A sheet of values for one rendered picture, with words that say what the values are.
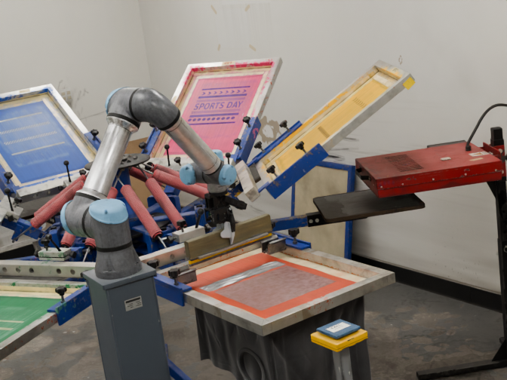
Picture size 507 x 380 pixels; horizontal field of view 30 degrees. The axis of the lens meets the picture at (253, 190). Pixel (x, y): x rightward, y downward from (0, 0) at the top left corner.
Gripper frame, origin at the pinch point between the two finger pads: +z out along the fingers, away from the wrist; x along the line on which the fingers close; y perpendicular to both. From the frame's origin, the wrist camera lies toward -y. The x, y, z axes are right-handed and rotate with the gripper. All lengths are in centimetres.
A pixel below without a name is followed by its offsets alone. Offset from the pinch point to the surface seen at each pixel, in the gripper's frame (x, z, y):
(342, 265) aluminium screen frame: 35.1, 10.8, -25.6
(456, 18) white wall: -63, -57, -200
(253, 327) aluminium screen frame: 54, 12, 29
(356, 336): 82, 14, 10
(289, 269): 15.8, 13.4, -15.0
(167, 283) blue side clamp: 1.4, 8.2, 29.7
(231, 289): 14.4, 13.5, 10.8
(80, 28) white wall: -414, -63, -144
